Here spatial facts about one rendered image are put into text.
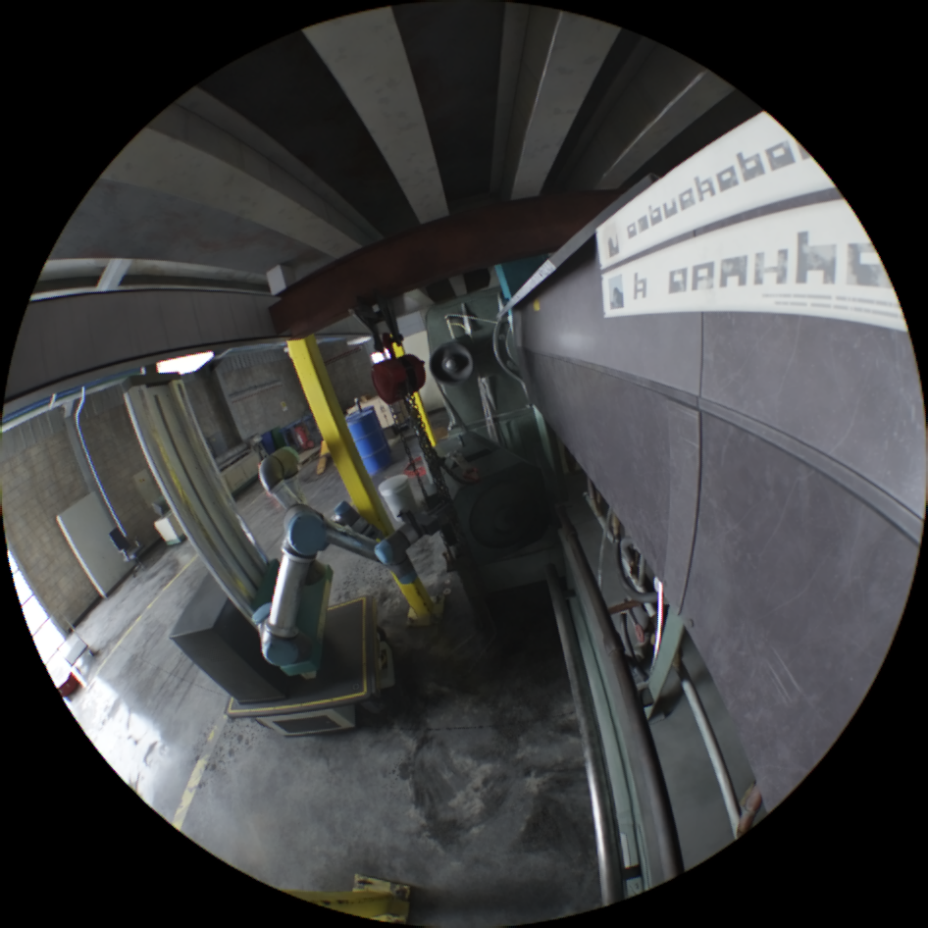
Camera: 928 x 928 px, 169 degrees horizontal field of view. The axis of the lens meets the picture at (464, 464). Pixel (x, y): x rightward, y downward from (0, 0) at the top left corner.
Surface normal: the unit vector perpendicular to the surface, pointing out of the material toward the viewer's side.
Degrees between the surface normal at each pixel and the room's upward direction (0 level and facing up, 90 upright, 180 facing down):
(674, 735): 0
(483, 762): 0
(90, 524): 90
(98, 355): 90
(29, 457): 90
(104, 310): 90
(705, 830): 0
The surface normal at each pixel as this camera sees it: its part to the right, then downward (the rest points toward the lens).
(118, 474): 0.95, -0.26
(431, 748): -0.30, -0.89
